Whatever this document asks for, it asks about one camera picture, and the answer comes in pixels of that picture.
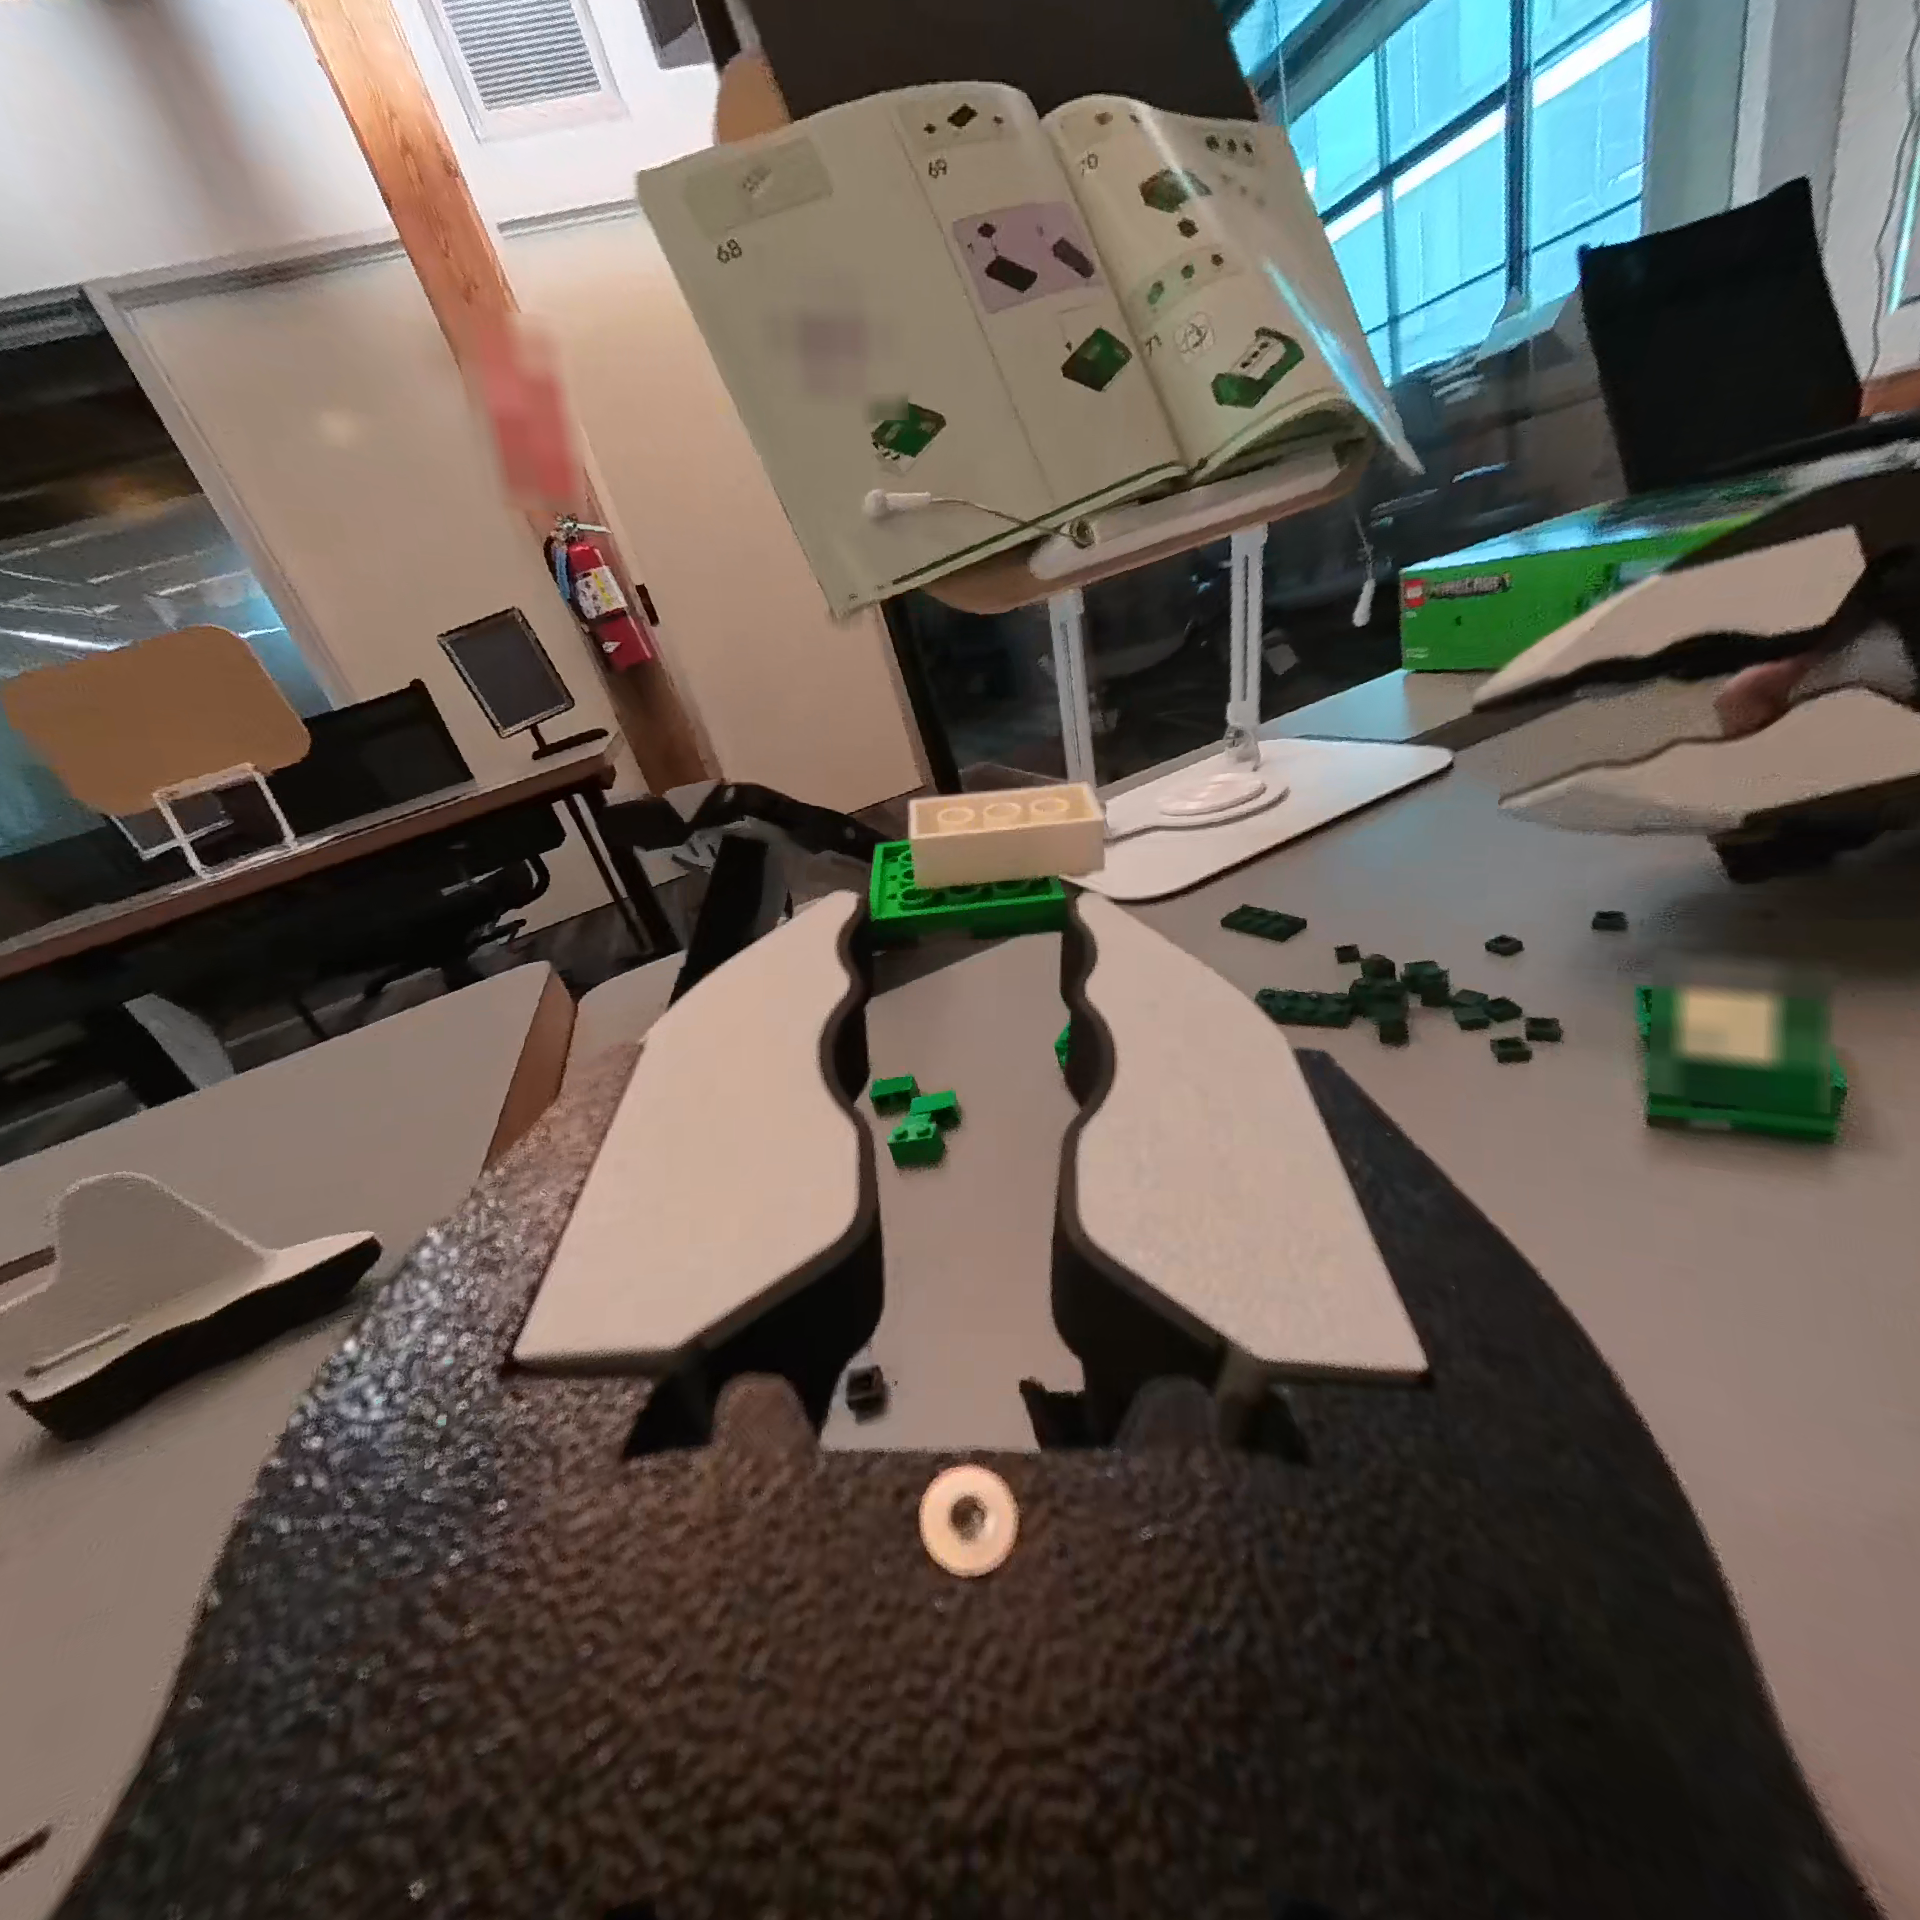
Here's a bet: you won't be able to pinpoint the black office chair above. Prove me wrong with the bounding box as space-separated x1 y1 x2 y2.
353 848 559 992

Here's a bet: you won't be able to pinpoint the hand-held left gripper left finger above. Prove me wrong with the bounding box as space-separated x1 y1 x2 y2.
508 891 884 1412

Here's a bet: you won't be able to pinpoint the black desk monitor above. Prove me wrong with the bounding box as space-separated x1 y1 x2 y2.
270 680 479 835

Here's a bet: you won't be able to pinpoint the green lego assembly white brick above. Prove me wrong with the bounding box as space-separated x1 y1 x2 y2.
1634 983 1849 1145

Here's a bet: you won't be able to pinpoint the red fire extinguisher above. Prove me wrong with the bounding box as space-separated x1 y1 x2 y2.
543 513 662 677

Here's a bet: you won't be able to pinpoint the open lego instruction booklet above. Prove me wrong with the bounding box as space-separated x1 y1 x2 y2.
637 87 1425 619

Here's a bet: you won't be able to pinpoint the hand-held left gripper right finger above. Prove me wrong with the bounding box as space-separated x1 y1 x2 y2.
1053 891 1431 1454

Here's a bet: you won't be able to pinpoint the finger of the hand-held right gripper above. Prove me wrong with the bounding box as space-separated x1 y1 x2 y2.
1497 688 1920 839
1469 526 1873 712

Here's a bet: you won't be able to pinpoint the scattered bright green lego pieces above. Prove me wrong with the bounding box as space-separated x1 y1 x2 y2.
867 1024 1079 1172

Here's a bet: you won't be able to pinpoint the white frame stand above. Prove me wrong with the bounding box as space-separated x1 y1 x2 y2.
151 761 294 879

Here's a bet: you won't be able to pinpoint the person's right hand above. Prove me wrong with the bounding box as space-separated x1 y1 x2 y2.
1715 653 1829 736

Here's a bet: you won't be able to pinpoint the tan rounded board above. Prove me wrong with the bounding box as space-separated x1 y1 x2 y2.
0 624 314 817

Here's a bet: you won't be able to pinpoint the dark panel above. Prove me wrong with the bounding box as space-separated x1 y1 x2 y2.
742 0 1262 126

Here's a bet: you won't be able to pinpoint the book stand with white base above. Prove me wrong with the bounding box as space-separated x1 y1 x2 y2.
718 60 1454 902

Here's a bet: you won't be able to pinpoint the scattered dark green lego pieces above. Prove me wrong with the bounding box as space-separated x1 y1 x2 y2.
844 900 1634 1414

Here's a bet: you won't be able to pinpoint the spare hand-held gripper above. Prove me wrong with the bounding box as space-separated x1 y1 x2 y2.
644 780 890 1007

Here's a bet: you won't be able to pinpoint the green lego box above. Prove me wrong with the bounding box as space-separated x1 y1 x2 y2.
1398 502 1771 672

